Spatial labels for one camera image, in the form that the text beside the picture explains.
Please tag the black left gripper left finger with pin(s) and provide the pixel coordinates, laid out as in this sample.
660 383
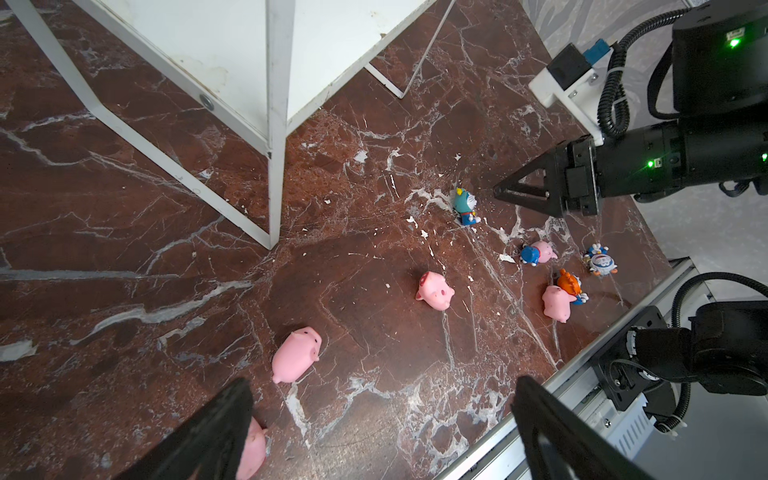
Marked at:
208 445

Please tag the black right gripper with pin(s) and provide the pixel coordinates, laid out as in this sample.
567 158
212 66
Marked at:
560 181

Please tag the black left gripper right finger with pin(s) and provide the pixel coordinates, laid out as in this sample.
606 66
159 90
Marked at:
558 445

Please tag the pink hat blue figurine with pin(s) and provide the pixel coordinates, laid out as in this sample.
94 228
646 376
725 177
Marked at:
540 252

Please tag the teal blue cat figurine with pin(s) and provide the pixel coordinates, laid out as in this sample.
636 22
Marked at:
464 204

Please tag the white blue round figurine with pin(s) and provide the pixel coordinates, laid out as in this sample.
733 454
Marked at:
599 262

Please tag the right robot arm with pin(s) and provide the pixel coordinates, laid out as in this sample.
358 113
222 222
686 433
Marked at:
708 99

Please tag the white two-tier metal shelf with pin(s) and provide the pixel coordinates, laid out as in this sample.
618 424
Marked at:
261 67

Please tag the pink pig toy far left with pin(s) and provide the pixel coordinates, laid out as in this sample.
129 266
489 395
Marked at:
254 451

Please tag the orange blue figurine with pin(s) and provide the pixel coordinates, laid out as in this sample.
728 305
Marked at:
573 286

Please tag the pink pig toy right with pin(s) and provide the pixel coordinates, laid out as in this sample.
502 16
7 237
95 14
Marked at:
557 303

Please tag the pink pig toy left-centre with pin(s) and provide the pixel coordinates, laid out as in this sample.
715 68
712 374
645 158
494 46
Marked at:
298 353

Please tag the pink pig toy centre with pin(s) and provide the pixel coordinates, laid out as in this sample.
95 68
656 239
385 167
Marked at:
434 291

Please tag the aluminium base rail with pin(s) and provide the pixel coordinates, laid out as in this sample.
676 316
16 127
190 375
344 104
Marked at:
500 453

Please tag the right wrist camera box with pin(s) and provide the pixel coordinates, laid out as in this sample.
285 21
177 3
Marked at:
571 80

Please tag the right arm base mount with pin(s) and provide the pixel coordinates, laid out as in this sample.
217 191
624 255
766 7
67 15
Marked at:
724 349

